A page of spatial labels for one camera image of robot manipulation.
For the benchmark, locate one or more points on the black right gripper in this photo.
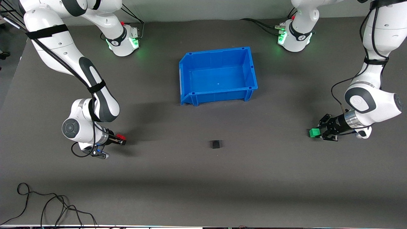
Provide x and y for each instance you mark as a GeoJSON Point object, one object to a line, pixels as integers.
{"type": "Point", "coordinates": [111, 138]}

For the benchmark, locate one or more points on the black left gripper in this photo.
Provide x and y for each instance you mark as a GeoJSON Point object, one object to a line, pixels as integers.
{"type": "Point", "coordinates": [336, 122]}

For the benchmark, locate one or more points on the red cube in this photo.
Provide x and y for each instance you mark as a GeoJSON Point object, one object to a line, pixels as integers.
{"type": "Point", "coordinates": [120, 137]}

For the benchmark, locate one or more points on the green cube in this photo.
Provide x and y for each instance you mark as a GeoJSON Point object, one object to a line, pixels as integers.
{"type": "Point", "coordinates": [314, 132]}

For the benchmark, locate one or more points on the black cube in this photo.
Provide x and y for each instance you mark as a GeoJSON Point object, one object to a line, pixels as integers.
{"type": "Point", "coordinates": [215, 144]}

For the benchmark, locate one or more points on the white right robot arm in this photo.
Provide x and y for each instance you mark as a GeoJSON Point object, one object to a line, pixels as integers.
{"type": "Point", "coordinates": [57, 47]}

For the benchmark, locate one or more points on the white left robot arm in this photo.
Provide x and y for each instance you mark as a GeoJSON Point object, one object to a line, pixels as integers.
{"type": "Point", "coordinates": [378, 98]}

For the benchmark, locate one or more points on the dark grey table mat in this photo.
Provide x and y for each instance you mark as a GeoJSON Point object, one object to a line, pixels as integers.
{"type": "Point", "coordinates": [190, 178]}

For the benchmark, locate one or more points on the blue plastic bin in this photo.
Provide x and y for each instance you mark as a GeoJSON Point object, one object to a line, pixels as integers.
{"type": "Point", "coordinates": [219, 76]}

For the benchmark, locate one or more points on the small black caster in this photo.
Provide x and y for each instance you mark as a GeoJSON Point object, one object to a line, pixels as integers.
{"type": "Point", "coordinates": [4, 55]}

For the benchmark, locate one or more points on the aluminium frame profile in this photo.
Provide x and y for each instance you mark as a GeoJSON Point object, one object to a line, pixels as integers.
{"type": "Point", "coordinates": [9, 20]}

